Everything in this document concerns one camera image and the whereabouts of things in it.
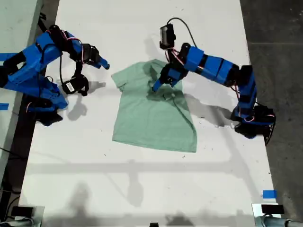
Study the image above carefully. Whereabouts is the long blue tape strip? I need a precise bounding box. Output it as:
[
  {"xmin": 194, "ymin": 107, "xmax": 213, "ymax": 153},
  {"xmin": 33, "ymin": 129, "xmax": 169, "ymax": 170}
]
[{"xmin": 0, "ymin": 53, "xmax": 19, "ymax": 61}]

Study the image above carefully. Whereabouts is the pale side table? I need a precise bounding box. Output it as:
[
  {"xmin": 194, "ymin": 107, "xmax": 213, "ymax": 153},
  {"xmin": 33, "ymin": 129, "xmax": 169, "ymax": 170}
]
[{"xmin": 0, "ymin": 0, "xmax": 45, "ymax": 182}]

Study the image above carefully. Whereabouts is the shiny metal plate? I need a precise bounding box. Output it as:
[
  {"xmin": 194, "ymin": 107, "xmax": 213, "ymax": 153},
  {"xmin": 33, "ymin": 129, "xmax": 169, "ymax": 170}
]
[
  {"xmin": 251, "ymin": 202, "xmax": 286, "ymax": 227},
  {"xmin": 18, "ymin": 205, "xmax": 45, "ymax": 227}
]

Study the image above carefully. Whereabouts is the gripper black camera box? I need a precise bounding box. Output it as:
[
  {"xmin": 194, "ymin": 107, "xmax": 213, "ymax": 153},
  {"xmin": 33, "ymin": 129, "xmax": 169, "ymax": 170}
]
[
  {"xmin": 61, "ymin": 74, "xmax": 89, "ymax": 97},
  {"xmin": 159, "ymin": 24, "xmax": 177, "ymax": 49}
]

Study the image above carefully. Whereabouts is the gripper black camera cable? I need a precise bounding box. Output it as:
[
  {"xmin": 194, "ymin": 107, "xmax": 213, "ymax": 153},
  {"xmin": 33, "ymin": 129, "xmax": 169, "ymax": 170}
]
[
  {"xmin": 166, "ymin": 17, "xmax": 197, "ymax": 47},
  {"xmin": 42, "ymin": 44, "xmax": 65, "ymax": 86}
]

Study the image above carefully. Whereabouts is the black stand leg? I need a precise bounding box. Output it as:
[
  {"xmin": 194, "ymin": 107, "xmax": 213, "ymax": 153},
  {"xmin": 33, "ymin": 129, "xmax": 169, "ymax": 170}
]
[{"xmin": 37, "ymin": 13, "xmax": 53, "ymax": 36}]

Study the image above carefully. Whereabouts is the small black box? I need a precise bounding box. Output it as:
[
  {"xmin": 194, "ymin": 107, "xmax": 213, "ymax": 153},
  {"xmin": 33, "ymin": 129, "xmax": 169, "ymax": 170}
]
[
  {"xmin": 261, "ymin": 204, "xmax": 285, "ymax": 215},
  {"xmin": 11, "ymin": 206, "xmax": 34, "ymax": 217}
]

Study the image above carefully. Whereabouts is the thin black floor cable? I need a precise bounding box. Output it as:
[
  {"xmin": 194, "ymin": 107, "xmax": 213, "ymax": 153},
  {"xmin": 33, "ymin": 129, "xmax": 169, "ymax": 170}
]
[{"xmin": 0, "ymin": 147, "xmax": 15, "ymax": 158}]

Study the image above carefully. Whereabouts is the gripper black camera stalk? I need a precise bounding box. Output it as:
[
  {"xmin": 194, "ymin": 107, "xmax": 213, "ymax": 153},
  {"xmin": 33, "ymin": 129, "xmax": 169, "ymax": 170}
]
[
  {"xmin": 73, "ymin": 61, "xmax": 84, "ymax": 79},
  {"xmin": 163, "ymin": 46, "xmax": 176, "ymax": 65}
]

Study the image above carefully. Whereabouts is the black arm base cable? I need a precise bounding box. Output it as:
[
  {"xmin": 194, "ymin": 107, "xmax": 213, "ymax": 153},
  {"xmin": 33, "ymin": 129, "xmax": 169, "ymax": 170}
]
[{"xmin": 264, "ymin": 122, "xmax": 277, "ymax": 146}]

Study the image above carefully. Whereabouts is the pale green T-shirt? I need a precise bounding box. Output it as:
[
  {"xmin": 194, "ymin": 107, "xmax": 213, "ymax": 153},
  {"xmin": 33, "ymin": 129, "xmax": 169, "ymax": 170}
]
[{"xmin": 111, "ymin": 59, "xmax": 197, "ymax": 153}]

